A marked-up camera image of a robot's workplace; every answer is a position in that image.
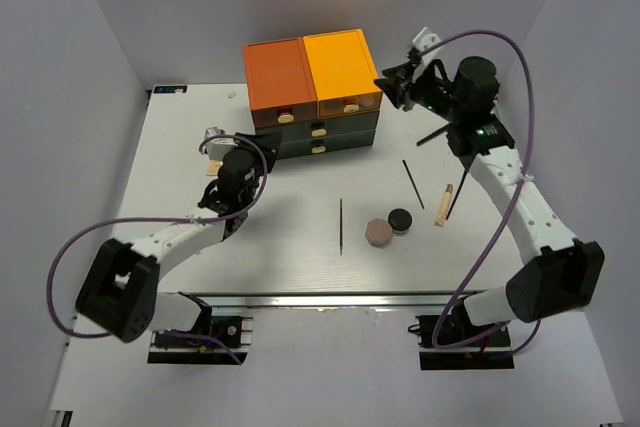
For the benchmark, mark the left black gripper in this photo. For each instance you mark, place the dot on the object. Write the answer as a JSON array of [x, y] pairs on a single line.
[[270, 143]]

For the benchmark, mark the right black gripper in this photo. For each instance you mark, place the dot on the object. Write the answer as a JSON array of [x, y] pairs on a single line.
[[393, 88]]

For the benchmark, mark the clear yellow box drawer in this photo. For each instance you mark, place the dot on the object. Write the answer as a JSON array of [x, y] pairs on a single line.
[[349, 105]]

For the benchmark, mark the thin black brush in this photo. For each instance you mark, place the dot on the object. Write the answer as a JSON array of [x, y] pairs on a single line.
[[413, 183], [457, 194], [341, 227]]

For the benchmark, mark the black lid round jar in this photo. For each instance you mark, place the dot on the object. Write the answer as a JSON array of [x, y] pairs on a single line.
[[400, 220]]

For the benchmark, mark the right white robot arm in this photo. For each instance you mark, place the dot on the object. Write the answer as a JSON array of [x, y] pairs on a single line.
[[559, 272]]

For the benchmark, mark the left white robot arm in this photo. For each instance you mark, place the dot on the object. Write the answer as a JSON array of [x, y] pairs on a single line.
[[120, 292]]

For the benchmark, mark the left beige concealer tube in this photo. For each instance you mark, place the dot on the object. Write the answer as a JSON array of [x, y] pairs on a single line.
[[213, 168]]

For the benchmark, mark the beige concealer tube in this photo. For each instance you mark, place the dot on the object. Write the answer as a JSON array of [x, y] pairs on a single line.
[[444, 206], [213, 168]]

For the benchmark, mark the yellow drawer box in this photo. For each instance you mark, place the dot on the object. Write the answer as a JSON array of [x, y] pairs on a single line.
[[341, 64]]

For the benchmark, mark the dark orange drawer box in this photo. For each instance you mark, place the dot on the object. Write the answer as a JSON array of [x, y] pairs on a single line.
[[280, 85]]

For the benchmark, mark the black fan brush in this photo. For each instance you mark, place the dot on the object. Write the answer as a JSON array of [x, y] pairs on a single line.
[[433, 135]]

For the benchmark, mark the dark teal drawer cabinet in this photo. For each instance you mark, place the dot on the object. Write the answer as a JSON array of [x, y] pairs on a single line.
[[327, 135]]

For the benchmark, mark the right beige concealer tube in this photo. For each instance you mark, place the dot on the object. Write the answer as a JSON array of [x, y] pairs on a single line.
[[444, 206]]

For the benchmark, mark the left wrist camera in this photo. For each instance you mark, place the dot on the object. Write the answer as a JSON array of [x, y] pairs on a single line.
[[216, 147]]

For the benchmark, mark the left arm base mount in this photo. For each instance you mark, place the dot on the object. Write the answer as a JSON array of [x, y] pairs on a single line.
[[186, 330]]

